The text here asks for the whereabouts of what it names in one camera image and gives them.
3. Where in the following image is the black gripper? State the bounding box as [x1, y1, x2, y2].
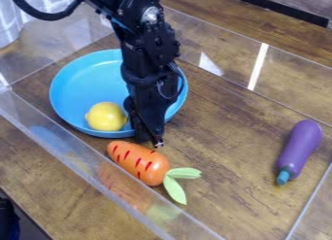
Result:
[120, 65, 181, 149]

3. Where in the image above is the orange toy carrot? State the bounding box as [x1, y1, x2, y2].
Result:
[107, 140, 203, 205]

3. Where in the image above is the blue round tray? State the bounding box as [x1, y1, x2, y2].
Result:
[48, 49, 189, 139]

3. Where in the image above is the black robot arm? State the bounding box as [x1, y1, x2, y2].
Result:
[83, 0, 184, 147]

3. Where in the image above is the yellow toy lemon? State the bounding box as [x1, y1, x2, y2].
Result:
[85, 102, 127, 131]

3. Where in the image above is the purple toy eggplant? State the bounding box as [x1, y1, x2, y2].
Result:
[276, 120, 323, 186]

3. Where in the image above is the white curtain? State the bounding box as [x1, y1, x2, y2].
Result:
[0, 0, 105, 50]

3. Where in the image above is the clear acrylic enclosure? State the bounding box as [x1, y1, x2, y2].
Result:
[0, 0, 332, 240]

